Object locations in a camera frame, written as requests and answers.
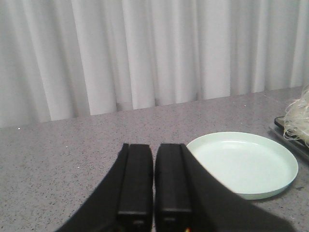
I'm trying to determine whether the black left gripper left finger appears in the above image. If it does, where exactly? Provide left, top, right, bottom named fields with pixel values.
left=58, top=144, right=153, bottom=232

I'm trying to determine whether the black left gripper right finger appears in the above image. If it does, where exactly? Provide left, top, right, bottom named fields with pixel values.
left=154, top=144, right=294, bottom=232

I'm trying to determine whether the white vermicelli bundle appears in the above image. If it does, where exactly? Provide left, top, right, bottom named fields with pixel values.
left=283, top=85, right=309, bottom=146

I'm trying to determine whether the light green plastic plate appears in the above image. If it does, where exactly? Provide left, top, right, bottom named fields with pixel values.
left=187, top=132, right=299, bottom=200

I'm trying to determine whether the silver black kitchen scale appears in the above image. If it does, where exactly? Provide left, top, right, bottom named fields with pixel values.
left=269, top=116, right=309, bottom=166

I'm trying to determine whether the white pleated curtain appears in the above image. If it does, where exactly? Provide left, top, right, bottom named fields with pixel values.
left=0, top=0, right=309, bottom=127

